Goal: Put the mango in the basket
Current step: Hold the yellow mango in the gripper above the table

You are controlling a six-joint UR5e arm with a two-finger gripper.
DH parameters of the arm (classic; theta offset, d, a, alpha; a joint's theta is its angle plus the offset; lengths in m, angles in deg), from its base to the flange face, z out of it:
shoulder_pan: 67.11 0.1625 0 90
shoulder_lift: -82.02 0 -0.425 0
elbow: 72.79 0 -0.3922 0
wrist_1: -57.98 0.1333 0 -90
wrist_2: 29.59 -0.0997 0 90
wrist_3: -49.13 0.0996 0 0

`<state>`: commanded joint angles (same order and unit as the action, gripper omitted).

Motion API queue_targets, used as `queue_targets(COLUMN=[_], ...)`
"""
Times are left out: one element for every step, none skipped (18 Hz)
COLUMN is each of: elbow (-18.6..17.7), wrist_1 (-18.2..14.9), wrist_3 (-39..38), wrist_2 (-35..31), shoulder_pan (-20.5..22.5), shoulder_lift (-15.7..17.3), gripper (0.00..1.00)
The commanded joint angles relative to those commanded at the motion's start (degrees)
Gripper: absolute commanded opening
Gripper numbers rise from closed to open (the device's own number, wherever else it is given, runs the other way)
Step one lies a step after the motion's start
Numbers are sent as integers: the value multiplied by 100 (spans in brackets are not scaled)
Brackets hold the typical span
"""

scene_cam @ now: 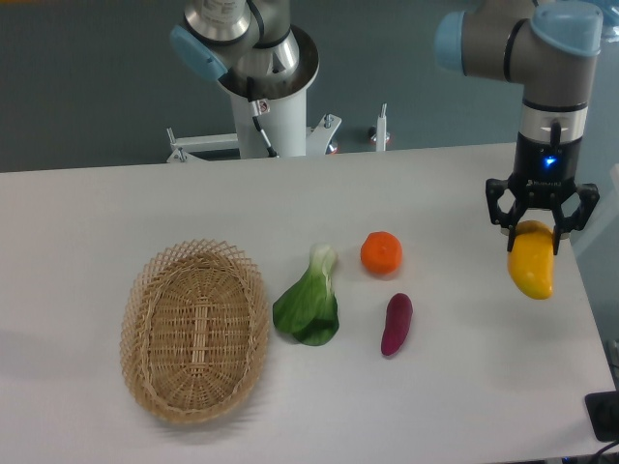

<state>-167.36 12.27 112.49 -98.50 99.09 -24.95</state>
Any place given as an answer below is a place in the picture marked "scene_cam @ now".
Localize black cable on pedestal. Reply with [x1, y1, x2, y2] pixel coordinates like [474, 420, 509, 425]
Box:
[246, 75, 279, 159]

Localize oval wicker basket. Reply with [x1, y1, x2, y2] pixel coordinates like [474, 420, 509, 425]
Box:
[120, 240, 270, 424]

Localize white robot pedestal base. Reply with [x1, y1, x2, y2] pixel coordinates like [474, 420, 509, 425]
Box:
[165, 86, 393, 163]

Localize black device at table edge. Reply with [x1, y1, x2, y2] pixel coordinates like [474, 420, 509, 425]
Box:
[584, 391, 619, 442]

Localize green bok choy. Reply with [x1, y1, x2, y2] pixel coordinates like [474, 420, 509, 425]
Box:
[272, 244, 339, 347]

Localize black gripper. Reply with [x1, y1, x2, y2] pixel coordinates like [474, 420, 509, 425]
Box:
[486, 134, 600, 255]

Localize orange tangerine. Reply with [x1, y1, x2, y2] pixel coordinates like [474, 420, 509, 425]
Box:
[360, 231, 402, 276]

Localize yellow mango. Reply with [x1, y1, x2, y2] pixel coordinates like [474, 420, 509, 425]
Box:
[507, 220, 554, 300]

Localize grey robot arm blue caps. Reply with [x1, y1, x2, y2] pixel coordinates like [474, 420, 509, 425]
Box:
[169, 1, 603, 244]

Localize purple sweet potato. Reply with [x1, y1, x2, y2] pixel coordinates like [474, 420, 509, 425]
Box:
[381, 293, 414, 357]

